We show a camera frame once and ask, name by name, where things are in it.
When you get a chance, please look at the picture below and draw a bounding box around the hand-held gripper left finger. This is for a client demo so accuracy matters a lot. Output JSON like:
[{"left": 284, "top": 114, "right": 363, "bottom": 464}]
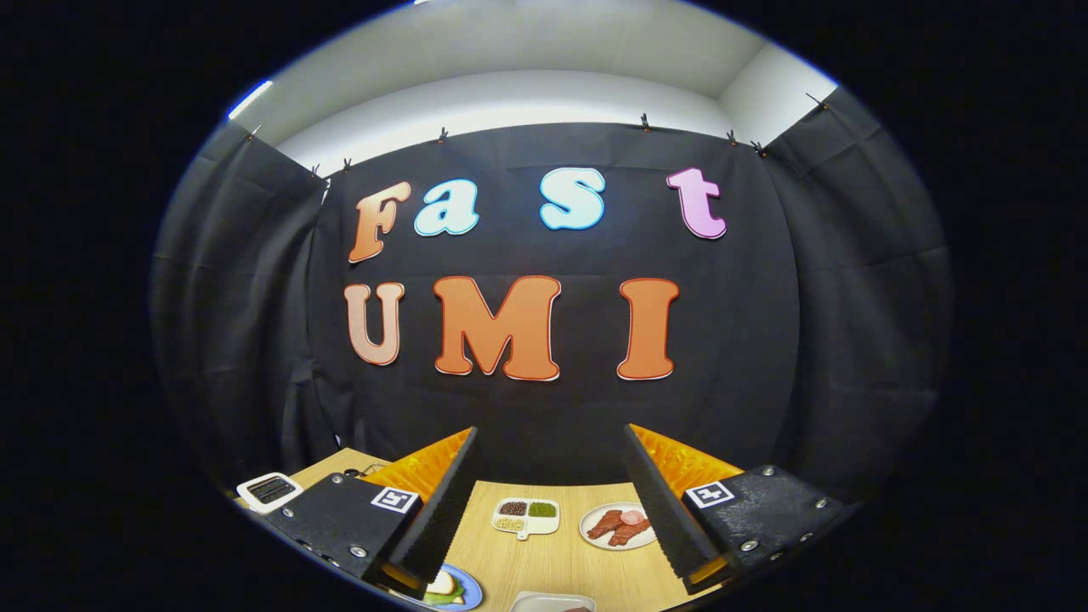
[{"left": 262, "top": 426, "right": 479, "bottom": 596}]

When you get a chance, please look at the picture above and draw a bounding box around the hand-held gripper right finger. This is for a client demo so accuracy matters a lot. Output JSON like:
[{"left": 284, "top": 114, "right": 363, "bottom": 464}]
[{"left": 623, "top": 423, "right": 859, "bottom": 596}]

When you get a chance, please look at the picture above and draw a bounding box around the white oval plate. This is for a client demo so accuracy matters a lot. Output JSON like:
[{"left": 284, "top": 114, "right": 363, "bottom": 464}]
[{"left": 580, "top": 502, "right": 657, "bottom": 551}]

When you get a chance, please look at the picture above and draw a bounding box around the blue plate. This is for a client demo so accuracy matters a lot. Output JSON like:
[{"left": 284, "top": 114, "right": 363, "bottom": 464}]
[{"left": 399, "top": 563, "right": 484, "bottom": 611}]

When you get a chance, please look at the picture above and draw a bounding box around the white divided dish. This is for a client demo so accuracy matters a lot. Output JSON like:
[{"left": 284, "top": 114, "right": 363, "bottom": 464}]
[{"left": 492, "top": 498, "right": 561, "bottom": 541}]

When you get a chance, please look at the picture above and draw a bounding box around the white square plate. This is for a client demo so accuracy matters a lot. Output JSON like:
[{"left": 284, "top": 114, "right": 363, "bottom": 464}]
[{"left": 510, "top": 592, "right": 596, "bottom": 612}]

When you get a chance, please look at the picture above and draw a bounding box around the white toaster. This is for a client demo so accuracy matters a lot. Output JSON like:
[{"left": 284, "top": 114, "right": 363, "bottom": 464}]
[{"left": 236, "top": 472, "right": 304, "bottom": 515}]

